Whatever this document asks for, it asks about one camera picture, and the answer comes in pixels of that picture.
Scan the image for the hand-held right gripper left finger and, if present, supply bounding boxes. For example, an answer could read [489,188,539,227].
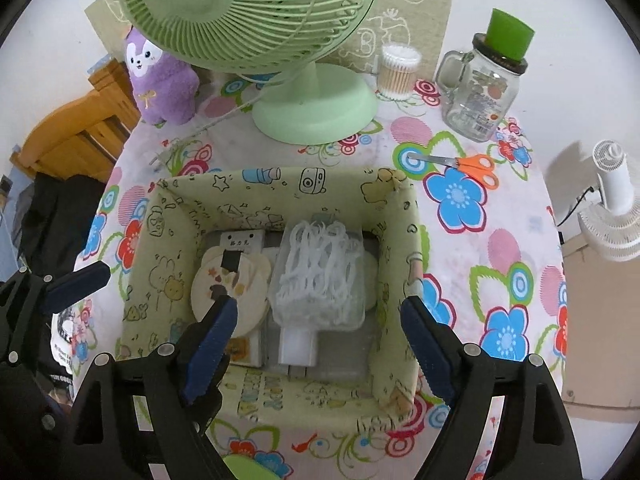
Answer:
[65,296,240,480]

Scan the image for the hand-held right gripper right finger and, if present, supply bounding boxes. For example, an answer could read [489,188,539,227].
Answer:
[399,295,586,480]

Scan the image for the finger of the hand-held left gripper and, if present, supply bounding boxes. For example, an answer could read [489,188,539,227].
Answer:
[0,261,112,367]

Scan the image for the round patterned coaster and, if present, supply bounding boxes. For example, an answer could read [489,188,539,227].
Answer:
[191,252,271,336]

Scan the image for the white rectangular box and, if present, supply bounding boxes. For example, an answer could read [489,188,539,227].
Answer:
[277,327,319,367]

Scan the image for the round beige coaster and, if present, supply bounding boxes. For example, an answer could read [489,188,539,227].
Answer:
[200,246,275,291]

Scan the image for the white packet with text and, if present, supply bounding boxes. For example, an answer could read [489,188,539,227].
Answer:
[217,230,266,367]

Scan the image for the clear bag of floss picks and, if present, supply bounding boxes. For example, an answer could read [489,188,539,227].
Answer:
[270,215,368,331]

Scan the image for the cartoon print fabric storage box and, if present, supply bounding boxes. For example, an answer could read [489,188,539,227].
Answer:
[120,166,426,433]

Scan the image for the white printed packet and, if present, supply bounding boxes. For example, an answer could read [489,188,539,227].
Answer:
[50,300,88,396]

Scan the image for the dark cloth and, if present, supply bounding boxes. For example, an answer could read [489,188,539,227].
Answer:
[0,172,108,281]

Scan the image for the floral tablecloth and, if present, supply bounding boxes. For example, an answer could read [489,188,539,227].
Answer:
[50,67,571,480]

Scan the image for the wooden chair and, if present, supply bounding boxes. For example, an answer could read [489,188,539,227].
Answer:
[10,57,143,183]

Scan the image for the beige cabinet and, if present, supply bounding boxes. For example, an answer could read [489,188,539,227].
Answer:
[560,232,640,411]

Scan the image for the purple plush toy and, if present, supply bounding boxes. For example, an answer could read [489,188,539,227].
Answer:
[122,27,200,125]

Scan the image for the glass jar mug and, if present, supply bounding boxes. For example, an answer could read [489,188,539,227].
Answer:
[434,34,530,142]

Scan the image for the white clip fan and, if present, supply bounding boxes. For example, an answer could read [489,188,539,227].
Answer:
[577,140,640,263]

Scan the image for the green desk fan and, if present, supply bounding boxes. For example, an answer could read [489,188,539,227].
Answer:
[114,0,383,147]

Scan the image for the cotton swab container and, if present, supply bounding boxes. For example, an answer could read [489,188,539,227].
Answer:
[376,45,422,101]

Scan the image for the green plastic cup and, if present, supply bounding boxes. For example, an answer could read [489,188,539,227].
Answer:
[486,8,536,61]

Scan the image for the orange handled scissors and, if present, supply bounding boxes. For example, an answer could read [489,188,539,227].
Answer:
[416,152,498,188]

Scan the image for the black fan cable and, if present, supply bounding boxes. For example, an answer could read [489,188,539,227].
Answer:
[555,185,603,228]

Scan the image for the white fan power cable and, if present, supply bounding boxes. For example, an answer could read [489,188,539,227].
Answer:
[150,77,286,168]

